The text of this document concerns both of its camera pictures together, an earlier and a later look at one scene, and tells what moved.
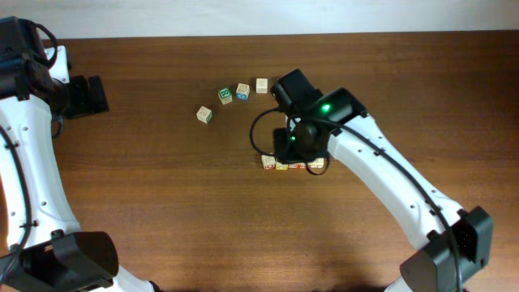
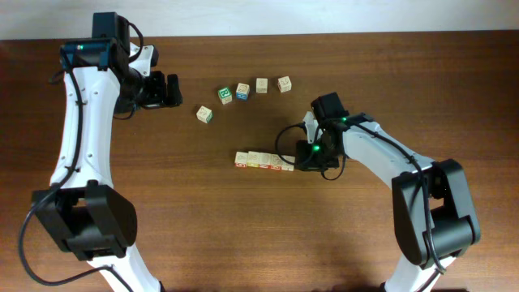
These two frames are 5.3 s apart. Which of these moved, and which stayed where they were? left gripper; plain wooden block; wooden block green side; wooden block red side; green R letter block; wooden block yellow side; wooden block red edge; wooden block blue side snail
Moved: left gripper; wooden block yellow side; wooden block red edge; wooden block red side
Stayed: wooden block green side; wooden block blue side snail; plain wooden block; green R letter block
